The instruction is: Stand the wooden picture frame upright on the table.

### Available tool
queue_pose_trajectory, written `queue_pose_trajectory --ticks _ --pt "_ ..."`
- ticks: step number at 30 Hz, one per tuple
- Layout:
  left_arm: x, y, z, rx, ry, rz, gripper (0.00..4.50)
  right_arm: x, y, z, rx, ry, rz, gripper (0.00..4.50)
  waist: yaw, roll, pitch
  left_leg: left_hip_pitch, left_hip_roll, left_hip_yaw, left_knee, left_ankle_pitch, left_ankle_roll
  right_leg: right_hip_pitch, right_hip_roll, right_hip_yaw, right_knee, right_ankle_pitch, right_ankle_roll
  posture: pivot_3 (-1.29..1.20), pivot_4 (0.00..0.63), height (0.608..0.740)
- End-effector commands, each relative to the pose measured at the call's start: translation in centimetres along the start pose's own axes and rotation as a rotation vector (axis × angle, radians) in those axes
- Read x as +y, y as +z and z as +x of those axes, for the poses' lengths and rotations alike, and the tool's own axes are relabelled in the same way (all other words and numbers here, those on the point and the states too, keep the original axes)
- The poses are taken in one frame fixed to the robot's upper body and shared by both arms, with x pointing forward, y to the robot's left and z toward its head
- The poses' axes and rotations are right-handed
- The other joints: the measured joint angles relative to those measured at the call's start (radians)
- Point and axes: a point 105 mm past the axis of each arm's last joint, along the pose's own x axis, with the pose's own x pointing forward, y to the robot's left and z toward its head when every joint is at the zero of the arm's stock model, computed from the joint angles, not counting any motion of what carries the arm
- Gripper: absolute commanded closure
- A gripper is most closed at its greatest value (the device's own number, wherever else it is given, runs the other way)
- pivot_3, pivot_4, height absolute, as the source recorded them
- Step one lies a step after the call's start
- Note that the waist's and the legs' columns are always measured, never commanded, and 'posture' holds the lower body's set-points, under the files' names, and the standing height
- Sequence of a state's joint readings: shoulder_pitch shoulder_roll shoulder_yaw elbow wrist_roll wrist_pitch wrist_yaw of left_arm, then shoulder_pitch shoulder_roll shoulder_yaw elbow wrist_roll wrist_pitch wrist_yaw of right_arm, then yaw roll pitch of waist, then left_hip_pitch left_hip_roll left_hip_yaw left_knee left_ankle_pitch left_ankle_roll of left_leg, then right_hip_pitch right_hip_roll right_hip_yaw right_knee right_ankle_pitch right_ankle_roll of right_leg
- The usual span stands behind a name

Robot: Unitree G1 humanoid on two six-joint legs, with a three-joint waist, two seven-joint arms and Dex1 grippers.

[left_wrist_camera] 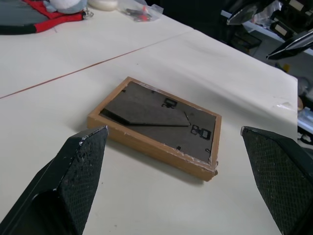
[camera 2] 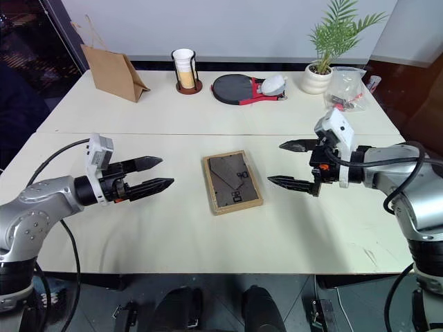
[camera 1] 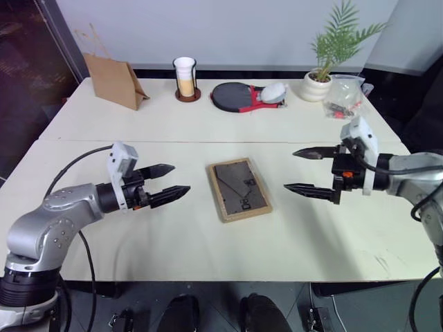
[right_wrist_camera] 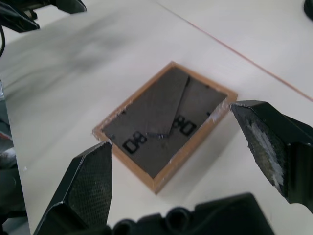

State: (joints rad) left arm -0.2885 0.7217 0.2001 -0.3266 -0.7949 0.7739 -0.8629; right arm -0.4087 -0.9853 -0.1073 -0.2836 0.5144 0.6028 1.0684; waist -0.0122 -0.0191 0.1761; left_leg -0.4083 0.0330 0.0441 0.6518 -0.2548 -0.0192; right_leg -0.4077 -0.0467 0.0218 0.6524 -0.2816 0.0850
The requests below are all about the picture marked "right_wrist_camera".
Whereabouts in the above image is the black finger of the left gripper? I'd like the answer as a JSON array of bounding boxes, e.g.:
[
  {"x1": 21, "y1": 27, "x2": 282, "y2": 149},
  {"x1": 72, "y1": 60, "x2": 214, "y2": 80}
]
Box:
[
  {"x1": 0, "y1": 4, "x2": 40, "y2": 33},
  {"x1": 47, "y1": 0, "x2": 87, "y2": 15}
]

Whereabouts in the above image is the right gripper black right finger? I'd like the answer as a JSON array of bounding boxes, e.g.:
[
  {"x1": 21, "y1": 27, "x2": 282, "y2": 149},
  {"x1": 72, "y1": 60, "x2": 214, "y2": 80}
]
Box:
[{"x1": 230, "y1": 99, "x2": 313, "y2": 214}]

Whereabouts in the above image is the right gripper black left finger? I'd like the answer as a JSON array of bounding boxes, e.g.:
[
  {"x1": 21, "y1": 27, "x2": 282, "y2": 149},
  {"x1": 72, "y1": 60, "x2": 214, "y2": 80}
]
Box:
[{"x1": 33, "y1": 141, "x2": 113, "y2": 235}]

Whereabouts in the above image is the dark grey robot leg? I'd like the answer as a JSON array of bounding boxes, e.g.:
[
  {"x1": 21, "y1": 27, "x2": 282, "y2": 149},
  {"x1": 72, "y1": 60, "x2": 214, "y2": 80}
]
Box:
[{"x1": 0, "y1": 146, "x2": 28, "y2": 221}]

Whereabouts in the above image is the black round object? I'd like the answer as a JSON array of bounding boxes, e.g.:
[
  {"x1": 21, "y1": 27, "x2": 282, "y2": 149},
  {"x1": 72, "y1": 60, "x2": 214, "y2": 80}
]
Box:
[{"x1": 302, "y1": 0, "x2": 313, "y2": 18}]

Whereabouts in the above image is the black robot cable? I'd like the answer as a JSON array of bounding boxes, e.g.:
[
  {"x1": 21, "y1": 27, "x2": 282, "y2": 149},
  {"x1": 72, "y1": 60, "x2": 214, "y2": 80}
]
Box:
[{"x1": 0, "y1": 24, "x2": 6, "y2": 59}]

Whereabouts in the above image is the wooden picture frame back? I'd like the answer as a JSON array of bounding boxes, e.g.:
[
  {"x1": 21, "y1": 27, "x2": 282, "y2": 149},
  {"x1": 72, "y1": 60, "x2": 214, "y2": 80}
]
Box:
[{"x1": 91, "y1": 61, "x2": 239, "y2": 195}]

